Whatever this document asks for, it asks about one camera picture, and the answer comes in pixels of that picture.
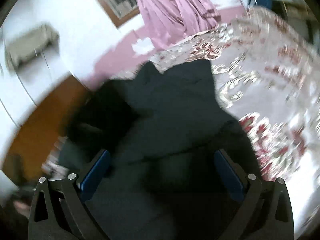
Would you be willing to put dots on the wooden framed window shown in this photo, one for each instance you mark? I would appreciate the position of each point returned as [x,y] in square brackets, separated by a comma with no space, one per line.
[117,0]

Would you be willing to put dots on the beige hanging cloth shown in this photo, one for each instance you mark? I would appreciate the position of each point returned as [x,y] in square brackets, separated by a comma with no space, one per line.
[30,45]

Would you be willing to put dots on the floral bedspread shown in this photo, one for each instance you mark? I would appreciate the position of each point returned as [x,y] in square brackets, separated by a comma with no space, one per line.
[262,92]

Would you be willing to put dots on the black garment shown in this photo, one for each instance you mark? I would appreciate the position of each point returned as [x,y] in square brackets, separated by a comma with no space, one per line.
[175,105]

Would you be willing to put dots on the pink curtain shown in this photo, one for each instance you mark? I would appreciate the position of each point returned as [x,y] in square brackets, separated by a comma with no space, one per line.
[170,12]

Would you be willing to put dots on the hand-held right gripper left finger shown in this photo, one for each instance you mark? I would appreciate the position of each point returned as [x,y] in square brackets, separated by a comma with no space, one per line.
[96,172]

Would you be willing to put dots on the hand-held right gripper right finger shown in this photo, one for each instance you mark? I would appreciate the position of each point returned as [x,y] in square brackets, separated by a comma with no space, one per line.
[228,175]

